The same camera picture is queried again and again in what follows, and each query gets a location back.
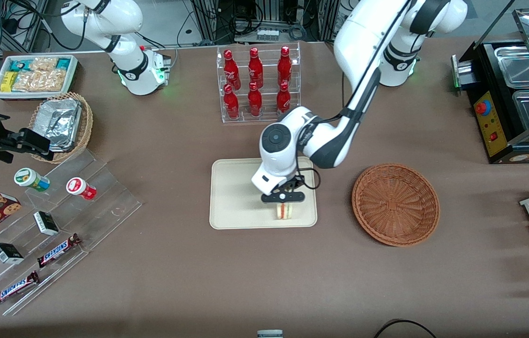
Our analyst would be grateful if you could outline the red lid cup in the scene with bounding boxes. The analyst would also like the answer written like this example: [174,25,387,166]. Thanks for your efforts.
[66,177,97,201]

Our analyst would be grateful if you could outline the large clear cracker bag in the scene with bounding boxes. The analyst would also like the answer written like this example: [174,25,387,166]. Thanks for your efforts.
[12,69,67,92]

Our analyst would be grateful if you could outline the white snack bin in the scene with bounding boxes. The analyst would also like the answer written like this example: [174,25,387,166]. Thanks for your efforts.
[0,54,79,100]

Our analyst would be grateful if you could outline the Snickers chocolate bar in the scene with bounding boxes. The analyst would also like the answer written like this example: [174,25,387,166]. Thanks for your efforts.
[0,271,40,307]
[37,233,82,269]

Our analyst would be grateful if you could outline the black food warmer cabinet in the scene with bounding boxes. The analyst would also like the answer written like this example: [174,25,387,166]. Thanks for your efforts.
[451,7,529,165]

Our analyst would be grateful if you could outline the green lid cup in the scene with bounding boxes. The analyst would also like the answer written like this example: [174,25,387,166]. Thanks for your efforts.
[14,168,51,192]

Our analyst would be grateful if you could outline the brown wicker basket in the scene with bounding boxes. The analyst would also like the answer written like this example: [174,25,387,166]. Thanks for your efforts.
[352,163,440,247]

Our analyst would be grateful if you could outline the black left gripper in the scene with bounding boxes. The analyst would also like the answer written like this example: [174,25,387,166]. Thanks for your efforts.
[261,177,307,211]

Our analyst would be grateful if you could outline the small clear cracker bag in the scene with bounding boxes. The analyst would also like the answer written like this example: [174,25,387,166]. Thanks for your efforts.
[30,57,59,72]

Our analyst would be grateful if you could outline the clear acrylic stepped display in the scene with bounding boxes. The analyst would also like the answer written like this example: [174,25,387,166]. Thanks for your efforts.
[0,148,143,316]

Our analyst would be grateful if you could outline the light wicker basket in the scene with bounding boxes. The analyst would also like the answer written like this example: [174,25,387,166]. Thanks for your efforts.
[29,92,94,164]

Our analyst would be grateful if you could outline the red drink bottle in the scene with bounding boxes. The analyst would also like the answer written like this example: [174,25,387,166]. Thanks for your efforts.
[277,46,292,86]
[223,84,240,120]
[247,81,263,117]
[276,81,291,115]
[248,47,264,88]
[223,49,241,90]

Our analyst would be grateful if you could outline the aluminium foil containers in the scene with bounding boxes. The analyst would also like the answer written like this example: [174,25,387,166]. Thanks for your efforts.
[34,98,82,152]

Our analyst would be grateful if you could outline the cream plastic tray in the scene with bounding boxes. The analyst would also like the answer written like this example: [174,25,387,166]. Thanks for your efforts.
[209,157,318,230]

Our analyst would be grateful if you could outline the small black box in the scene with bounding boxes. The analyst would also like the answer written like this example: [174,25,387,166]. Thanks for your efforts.
[33,211,60,237]
[0,242,25,265]

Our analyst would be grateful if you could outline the triangular sandwich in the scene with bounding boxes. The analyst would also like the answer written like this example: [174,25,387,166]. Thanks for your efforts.
[274,203,295,221]

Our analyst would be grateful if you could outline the yellow snack pack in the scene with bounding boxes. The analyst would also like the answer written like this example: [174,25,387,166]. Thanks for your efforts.
[0,71,19,93]

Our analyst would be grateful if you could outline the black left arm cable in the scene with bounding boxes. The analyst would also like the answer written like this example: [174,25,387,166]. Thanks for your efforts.
[294,0,415,191]

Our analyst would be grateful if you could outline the black looped table cable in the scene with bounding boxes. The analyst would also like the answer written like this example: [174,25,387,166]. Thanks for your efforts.
[373,319,438,338]

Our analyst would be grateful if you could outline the clear acrylic bottle rack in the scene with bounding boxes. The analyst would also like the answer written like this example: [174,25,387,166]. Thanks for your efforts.
[216,42,301,123]

